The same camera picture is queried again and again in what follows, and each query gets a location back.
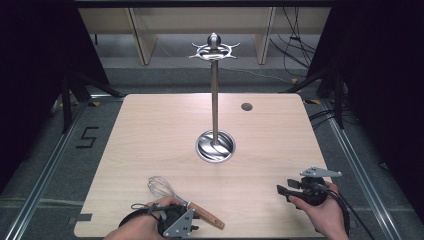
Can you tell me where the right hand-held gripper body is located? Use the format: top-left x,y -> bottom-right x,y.
295,166 -> 343,207

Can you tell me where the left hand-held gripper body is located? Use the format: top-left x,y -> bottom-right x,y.
156,204 -> 198,239

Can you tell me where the metal whisk with wooden handle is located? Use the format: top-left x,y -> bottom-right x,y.
147,175 -> 226,231

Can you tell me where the person's right hand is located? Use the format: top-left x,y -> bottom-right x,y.
287,181 -> 348,236

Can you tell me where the person's left hand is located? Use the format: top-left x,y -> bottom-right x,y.
112,195 -> 188,240

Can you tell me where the black tripod stand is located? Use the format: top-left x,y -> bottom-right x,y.
279,61 -> 349,130
49,64 -> 125,135

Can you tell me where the metal utensil hanging stand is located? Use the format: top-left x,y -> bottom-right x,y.
188,32 -> 241,164

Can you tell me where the black curtain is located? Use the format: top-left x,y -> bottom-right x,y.
305,0 -> 424,216
0,0 -> 112,196

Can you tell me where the light wooden bench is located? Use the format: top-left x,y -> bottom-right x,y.
77,7 -> 332,66

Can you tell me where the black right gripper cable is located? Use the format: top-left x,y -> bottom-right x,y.
319,182 -> 378,240

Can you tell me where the metal floor rail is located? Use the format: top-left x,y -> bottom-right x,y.
2,95 -> 125,240
301,99 -> 403,240

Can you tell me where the thin white floor cable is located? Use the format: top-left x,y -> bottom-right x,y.
219,65 -> 295,85

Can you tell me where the bundle of black floor cables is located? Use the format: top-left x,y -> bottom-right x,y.
268,7 -> 318,78

